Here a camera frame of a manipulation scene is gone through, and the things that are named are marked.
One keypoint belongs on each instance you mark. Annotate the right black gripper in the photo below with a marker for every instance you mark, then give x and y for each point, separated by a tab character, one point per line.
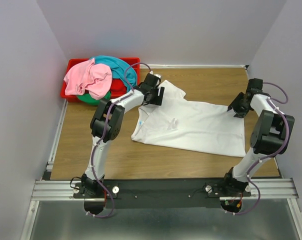
238	107

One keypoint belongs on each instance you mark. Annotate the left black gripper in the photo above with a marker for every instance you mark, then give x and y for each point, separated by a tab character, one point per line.
154	96

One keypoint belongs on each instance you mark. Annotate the white t shirt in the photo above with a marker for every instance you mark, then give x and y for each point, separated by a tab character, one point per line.
190	125

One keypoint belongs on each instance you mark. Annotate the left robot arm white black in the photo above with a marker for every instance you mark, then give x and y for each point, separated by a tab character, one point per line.
105	126

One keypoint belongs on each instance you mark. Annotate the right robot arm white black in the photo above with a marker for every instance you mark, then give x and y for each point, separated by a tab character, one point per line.
270	136

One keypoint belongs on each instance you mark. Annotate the red plastic bin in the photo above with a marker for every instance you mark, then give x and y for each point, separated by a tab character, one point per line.
86	98

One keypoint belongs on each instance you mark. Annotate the red t shirt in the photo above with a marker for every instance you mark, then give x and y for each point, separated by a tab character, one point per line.
117	87

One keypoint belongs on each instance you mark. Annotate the teal t shirt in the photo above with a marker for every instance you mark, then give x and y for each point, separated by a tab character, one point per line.
127	69

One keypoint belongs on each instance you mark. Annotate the pink t shirt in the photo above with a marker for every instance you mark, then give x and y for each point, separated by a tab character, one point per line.
88	77

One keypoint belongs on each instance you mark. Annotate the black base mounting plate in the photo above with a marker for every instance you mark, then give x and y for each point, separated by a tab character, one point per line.
116	194

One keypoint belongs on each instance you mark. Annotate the aluminium frame rail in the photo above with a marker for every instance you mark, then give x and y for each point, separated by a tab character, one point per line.
266	215

